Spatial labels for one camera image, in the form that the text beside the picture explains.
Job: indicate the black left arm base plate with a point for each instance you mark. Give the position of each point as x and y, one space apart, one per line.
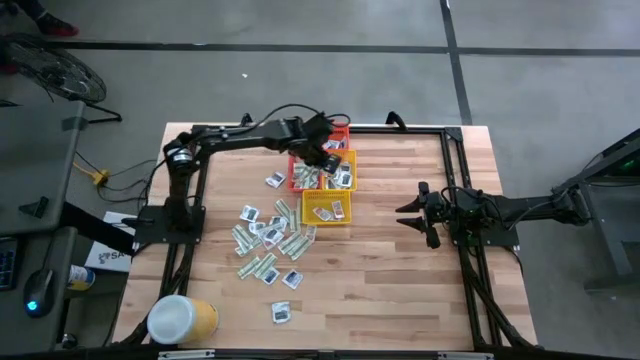
150 230

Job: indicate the white wipe packet dark label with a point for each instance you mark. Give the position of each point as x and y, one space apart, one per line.
249 213
333 145
257 227
270 276
344 180
278 222
346 170
331 183
281 312
273 236
275 179
344 143
332 164
292 279

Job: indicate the black computer mouse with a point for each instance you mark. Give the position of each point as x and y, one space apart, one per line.
40 290

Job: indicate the white cardboard box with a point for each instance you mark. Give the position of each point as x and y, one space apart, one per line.
107 257

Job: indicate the person's foot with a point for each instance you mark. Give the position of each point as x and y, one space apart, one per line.
57 26

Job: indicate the yellow canister white lid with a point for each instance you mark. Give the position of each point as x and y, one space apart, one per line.
182 320

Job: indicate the grey metal stand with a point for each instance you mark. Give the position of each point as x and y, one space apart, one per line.
600 240

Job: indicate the blue yellow can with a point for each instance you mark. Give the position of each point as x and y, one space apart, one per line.
81 277

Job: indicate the black desk bracket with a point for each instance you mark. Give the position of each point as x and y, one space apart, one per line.
34 207

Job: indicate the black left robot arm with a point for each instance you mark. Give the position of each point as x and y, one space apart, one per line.
225 137

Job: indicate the orange plastic basket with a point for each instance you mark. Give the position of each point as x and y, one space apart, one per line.
342 132
291 185

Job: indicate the black diagonal bar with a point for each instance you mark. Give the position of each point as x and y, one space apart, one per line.
100 232

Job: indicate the black floor fan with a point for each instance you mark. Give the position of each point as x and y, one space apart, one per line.
55 70

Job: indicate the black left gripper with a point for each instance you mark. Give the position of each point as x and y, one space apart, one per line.
312 140

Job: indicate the black aluminium table frame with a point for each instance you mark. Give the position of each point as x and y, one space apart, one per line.
400 130

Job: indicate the yellow power plug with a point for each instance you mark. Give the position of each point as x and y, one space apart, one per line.
100 176

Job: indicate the grey desk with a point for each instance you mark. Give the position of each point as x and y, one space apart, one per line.
30 150

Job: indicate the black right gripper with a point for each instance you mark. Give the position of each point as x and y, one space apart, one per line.
436 207

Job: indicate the silver metal bar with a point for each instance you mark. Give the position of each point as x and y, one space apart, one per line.
465 356
187 354

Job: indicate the yellow plastic basket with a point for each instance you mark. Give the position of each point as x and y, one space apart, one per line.
312 197
354 180

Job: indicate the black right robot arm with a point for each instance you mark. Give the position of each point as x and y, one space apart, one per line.
525 207

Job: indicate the black keyboard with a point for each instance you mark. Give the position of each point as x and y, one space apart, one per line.
7 262

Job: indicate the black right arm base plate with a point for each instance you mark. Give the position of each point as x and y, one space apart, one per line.
492 239

